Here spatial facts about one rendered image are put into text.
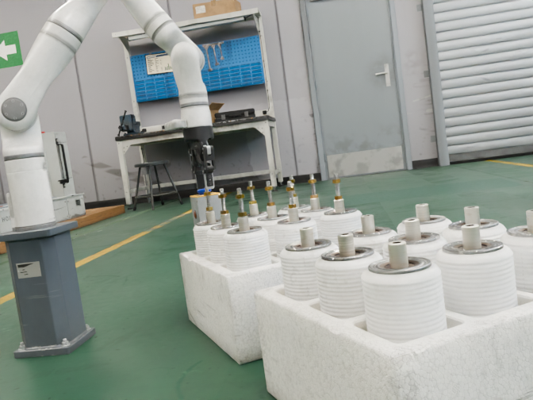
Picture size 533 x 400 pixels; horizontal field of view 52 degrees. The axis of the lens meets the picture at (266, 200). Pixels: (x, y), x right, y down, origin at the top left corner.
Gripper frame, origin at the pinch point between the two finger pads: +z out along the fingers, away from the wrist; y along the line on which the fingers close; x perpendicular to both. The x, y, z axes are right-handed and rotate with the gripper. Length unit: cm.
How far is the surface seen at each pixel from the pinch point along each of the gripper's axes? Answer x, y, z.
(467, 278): -7, -80, 13
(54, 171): 18, 350, -13
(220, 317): 7.8, -23.4, 27.4
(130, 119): -65, 431, -57
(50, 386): 42, -14, 36
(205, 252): 3.5, -3.6, 16.6
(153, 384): 24, -28, 35
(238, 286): 6.0, -31.8, 19.5
